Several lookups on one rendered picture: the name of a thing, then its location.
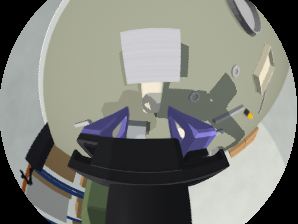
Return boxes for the yellow-handled screwdriver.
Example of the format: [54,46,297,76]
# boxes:
[243,109,253,119]

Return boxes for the beige open tray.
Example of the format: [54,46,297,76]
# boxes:
[253,44,275,95]

